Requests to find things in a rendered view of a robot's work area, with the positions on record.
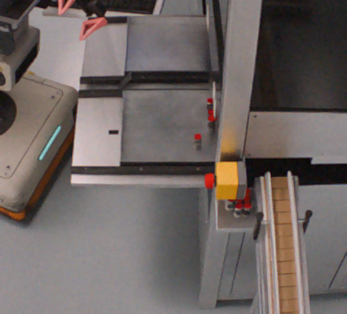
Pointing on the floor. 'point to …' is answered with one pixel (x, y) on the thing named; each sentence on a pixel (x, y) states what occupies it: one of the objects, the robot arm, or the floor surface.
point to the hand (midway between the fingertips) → (72, 25)
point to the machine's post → (233, 105)
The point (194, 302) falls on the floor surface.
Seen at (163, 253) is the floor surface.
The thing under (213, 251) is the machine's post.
